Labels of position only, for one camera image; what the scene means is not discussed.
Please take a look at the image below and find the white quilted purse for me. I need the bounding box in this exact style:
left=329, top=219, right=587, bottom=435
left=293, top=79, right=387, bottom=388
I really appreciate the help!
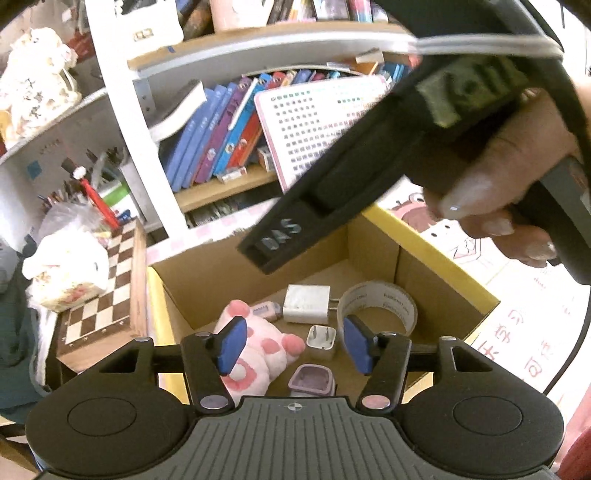
left=113, top=0, right=185, bottom=45

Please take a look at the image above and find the clear tape roll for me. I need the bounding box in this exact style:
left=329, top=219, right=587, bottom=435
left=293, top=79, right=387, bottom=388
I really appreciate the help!
left=336, top=281, right=419, bottom=339

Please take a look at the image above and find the large white charger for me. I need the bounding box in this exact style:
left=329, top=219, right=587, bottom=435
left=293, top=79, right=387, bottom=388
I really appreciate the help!
left=283, top=285, right=340, bottom=325

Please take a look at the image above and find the dark red cloth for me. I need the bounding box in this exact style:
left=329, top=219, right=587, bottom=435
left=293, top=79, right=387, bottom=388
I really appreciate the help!
left=558, top=433, right=591, bottom=480

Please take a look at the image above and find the row of blue books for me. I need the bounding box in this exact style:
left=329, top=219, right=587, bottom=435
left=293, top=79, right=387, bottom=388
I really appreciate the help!
left=164, top=69, right=282, bottom=192

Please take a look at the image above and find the red pen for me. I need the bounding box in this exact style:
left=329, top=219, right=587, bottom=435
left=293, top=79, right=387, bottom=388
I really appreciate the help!
left=73, top=165, right=122, bottom=232

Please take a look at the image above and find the dark teal cloth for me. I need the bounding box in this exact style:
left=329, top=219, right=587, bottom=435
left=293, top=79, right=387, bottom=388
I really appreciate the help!
left=0, top=234, right=52, bottom=426

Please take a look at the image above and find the lilac square container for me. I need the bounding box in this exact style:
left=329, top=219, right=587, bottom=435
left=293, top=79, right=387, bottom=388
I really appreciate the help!
left=288, top=364, right=336, bottom=398

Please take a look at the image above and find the white leaning paperback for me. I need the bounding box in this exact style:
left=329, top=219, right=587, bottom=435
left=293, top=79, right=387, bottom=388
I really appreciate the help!
left=148, top=79, right=208, bottom=143

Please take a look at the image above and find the floral fabric bag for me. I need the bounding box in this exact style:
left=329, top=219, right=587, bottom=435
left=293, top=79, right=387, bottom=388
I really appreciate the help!
left=0, top=27, right=82, bottom=145

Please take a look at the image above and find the pink plush toy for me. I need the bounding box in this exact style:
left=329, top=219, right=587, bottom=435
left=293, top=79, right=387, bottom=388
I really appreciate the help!
left=212, top=299, right=306, bottom=407

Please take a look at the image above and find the small white charger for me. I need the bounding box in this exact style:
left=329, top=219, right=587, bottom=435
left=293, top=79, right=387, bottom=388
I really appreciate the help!
left=307, top=324, right=340, bottom=361

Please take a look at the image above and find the pink water bottle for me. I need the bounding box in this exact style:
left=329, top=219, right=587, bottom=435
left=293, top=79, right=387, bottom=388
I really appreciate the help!
left=210, top=0, right=264, bottom=33

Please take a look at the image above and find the row of upright books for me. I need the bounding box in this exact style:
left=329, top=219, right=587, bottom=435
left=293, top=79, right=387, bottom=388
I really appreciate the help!
left=263, top=0, right=389, bottom=24

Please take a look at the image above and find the white plastic bag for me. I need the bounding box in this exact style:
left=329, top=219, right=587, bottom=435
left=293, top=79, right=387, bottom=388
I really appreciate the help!
left=22, top=202, right=112, bottom=313

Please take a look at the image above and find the white metal desk shelf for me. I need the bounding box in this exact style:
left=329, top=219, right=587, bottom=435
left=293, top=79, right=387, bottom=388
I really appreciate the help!
left=85, top=0, right=416, bottom=241

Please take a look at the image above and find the person's right hand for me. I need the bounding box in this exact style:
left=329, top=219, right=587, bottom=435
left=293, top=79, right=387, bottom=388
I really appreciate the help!
left=421, top=76, right=591, bottom=269

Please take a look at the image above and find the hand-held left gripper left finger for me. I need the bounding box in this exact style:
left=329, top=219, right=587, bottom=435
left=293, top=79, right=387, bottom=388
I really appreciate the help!
left=98, top=316, right=249, bottom=413

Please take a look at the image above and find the black cable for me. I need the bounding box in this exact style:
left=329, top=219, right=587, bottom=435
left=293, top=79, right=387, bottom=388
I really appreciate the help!
left=544, top=285, right=591, bottom=398

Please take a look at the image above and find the yellow cardboard box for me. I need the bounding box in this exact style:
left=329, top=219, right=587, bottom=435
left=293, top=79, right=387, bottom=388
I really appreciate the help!
left=147, top=203, right=502, bottom=407

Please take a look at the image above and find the wooden chessboard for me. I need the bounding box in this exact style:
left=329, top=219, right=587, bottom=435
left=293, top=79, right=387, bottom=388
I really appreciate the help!
left=56, top=217, right=148, bottom=373

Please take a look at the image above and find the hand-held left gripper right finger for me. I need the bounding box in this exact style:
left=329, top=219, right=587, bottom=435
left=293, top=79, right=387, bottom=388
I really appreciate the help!
left=342, top=315, right=493, bottom=412

